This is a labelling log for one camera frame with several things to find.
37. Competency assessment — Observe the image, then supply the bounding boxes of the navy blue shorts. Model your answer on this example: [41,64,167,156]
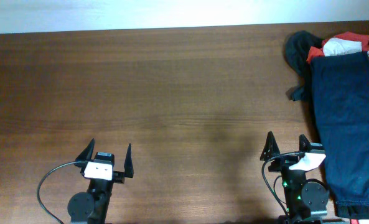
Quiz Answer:
[311,52,369,220]

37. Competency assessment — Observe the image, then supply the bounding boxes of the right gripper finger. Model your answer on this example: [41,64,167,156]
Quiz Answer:
[299,134,311,152]
[259,131,280,161]

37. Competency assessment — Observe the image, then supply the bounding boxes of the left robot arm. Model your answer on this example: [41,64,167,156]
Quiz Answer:
[67,139,134,224]

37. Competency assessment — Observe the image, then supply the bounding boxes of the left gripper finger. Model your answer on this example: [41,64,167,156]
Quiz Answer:
[75,138,95,161]
[124,143,134,178]

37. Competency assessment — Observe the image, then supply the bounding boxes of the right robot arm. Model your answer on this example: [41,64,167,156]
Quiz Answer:
[260,131,329,223]

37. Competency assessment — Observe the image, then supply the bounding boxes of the red and white shirt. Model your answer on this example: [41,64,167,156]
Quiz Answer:
[306,32,369,64]

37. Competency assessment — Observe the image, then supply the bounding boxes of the black garment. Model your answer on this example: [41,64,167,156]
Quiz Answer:
[284,30,322,102]

